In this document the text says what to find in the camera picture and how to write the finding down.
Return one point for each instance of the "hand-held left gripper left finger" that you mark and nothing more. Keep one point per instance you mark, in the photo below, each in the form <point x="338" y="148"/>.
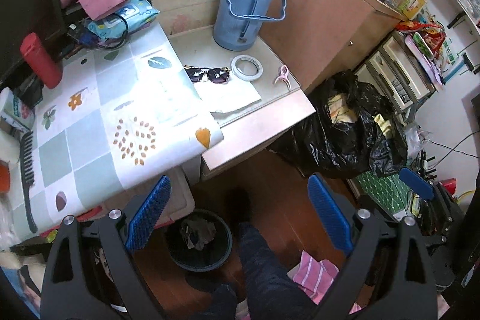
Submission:
<point x="150" y="211"/>

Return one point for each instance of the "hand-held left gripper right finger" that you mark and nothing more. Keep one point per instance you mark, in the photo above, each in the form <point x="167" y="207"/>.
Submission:
<point x="330" y="215"/>

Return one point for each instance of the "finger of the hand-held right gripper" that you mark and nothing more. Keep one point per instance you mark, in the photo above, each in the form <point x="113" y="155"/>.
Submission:
<point x="416" y="183"/>

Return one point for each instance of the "black trash bin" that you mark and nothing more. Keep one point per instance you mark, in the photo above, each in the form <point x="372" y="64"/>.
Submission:
<point x="221" y="248"/>

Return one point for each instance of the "green patterned box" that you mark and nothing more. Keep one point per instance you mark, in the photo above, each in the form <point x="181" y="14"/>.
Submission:
<point x="378" y="188"/>

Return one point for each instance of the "pink striped cloth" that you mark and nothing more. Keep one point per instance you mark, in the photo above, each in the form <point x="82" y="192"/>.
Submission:
<point x="311" y="271"/>

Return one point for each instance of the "black garbage bag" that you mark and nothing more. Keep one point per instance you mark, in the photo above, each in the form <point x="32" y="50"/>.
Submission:
<point x="337" y="140"/>

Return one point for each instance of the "person's dark trouser leg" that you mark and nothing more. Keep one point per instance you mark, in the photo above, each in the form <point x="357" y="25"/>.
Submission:
<point x="262" y="267"/>

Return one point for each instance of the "white drawer unit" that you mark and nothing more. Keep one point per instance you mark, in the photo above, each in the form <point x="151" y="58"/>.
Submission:
<point x="397" y="76"/>

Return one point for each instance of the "patterned tablecloth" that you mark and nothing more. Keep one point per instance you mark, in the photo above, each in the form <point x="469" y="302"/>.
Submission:
<point x="93" y="117"/>

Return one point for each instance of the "black comb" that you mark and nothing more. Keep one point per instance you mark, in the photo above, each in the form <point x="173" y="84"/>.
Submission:
<point x="27" y="170"/>

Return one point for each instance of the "pile of colourful snack packets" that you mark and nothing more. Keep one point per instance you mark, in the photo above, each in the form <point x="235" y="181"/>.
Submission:
<point x="423" y="42"/>

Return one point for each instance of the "white paper sheet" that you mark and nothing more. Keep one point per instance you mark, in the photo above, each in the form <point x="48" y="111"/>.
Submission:
<point x="232" y="97"/>

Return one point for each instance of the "pink hair clip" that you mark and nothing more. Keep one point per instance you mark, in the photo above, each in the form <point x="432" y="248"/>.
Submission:
<point x="283" y="72"/>

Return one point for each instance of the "red canister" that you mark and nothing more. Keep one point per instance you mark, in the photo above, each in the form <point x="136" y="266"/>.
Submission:
<point x="3" y="177"/>

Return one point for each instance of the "dark sunglasses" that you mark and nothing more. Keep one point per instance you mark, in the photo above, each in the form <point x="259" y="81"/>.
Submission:
<point x="217" y="76"/>

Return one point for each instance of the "white tape roll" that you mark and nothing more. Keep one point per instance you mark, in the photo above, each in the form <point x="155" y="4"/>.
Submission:
<point x="247" y="77"/>

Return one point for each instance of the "yellow label bottle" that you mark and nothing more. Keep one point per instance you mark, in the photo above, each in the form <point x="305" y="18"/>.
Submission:
<point x="414" y="1"/>

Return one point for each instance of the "wooden cabinet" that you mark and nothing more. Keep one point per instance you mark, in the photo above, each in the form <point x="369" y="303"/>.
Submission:
<point x="322" y="24"/>

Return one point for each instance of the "red thermos bottle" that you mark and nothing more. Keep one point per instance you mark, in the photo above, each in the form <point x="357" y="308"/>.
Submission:
<point x="41" y="61"/>

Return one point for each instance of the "blue wet wipes packet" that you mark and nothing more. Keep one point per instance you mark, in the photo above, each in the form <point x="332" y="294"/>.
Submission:
<point x="138" y="10"/>

